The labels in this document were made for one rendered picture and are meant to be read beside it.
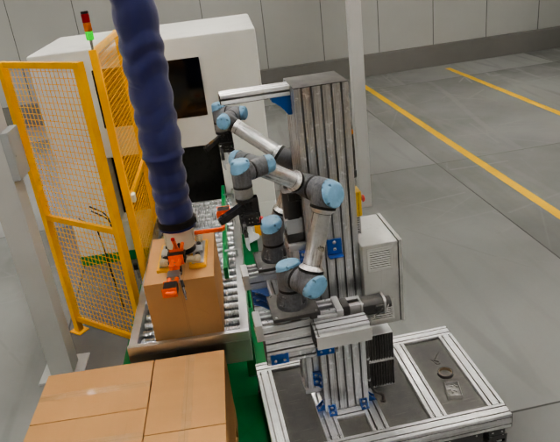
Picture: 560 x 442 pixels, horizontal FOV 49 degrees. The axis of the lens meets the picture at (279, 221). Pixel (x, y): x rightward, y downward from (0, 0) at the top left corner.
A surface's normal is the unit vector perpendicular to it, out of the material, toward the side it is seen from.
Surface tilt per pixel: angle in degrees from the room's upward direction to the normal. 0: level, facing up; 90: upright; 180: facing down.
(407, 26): 90
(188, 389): 0
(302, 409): 0
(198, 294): 90
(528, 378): 0
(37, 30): 90
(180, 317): 90
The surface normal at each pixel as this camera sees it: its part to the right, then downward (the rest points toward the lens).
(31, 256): 0.10, 0.41
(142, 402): -0.11, -0.90
